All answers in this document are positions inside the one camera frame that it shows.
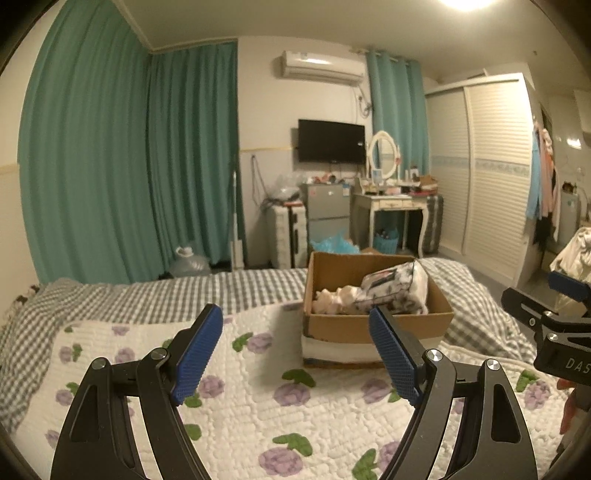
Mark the grey suitcase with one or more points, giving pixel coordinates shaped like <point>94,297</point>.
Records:
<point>433,221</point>

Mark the cardboard box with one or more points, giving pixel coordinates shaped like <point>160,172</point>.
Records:
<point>351,330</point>

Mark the floral packaged bedding pack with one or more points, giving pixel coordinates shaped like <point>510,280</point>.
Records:
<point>397,288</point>

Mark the clear plastic bag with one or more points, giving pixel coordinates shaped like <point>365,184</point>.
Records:
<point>285,189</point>

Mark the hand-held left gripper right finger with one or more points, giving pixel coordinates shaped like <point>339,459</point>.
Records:
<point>392,355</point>

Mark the grey checked duvet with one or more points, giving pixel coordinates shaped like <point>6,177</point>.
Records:
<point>161,295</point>

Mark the green curtain panel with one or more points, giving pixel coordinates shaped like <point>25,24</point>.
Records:
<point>194,157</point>
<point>87,161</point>

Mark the white oval vanity mirror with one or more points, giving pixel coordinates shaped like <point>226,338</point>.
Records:
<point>383,154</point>

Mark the clear water jug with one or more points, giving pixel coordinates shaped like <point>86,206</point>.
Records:
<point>187,265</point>

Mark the blue plastic bags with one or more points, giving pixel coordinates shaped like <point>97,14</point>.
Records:
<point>334,243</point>

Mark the white dressing table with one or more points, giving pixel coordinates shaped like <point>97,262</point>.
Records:
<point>388,203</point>

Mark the blue plastic basket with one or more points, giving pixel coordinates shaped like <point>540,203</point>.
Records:
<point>385,243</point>

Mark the black wall television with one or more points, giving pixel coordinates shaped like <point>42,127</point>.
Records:
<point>331,141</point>

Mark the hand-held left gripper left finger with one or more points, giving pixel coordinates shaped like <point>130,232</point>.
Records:
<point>198,355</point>

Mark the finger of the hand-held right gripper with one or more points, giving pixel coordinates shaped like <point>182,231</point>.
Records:
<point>570,286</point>
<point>526,307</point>

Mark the white sock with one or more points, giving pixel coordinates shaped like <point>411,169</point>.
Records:
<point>323,302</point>

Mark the white ribbed suitcase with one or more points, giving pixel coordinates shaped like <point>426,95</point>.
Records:
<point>288,235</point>

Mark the ceiling light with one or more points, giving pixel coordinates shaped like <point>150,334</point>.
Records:
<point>464,2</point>

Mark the small grey fridge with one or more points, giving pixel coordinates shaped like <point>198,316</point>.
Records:
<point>325,207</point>

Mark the white cloth pile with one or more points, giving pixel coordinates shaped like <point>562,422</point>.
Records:
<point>575,251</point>

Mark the white appliance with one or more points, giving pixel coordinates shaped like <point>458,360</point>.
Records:
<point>571,212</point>

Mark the hanging clothes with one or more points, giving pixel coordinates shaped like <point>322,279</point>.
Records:
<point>545,184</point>

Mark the white louvred wardrobe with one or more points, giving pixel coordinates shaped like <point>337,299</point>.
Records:
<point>489,184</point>

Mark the white floral quilt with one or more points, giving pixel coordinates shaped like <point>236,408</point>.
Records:
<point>277,415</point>

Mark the cream cloth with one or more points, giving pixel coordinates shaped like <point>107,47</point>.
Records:
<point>348,297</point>

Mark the white air conditioner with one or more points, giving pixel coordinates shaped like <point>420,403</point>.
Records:
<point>318,67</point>

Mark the light blue curtain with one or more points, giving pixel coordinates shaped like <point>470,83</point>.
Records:
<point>399,106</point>

